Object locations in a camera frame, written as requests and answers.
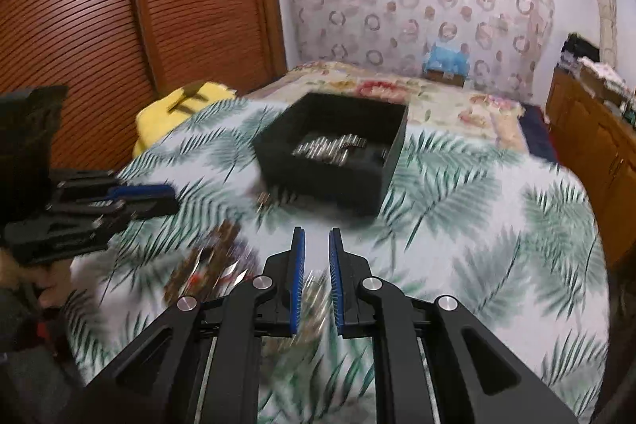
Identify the brown wooden bead bracelet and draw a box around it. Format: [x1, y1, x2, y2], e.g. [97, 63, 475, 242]
[163, 219, 260, 306]

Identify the black jewelry box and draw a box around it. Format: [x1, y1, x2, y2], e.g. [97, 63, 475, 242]
[252, 93, 409, 216]

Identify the left forearm dark sleeve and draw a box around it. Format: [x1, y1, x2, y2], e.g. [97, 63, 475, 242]
[1, 288, 84, 423]

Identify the left hand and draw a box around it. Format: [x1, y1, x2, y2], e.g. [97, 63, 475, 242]
[0, 250, 72, 309]

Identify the yellow Pikachu plush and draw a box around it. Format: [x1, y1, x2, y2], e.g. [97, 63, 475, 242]
[133, 82, 236, 158]

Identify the palm leaf print bedsheet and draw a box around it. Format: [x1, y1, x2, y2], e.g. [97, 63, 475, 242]
[64, 98, 610, 424]

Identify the brown louvered wardrobe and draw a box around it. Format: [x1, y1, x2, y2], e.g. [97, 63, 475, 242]
[1, 0, 287, 169]

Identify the floral bed quilt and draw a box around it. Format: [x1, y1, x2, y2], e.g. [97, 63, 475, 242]
[247, 61, 528, 153]

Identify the wooden sideboard cabinet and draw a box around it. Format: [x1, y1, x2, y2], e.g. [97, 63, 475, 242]
[545, 68, 636, 268]

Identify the brown cardboard box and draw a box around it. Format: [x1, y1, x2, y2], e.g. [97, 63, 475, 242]
[424, 70, 466, 88]

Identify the blue plush toy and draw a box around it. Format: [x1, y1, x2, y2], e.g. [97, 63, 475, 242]
[423, 44, 470, 77]

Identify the folded clothes pile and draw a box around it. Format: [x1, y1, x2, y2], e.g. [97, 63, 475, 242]
[558, 32, 601, 75]

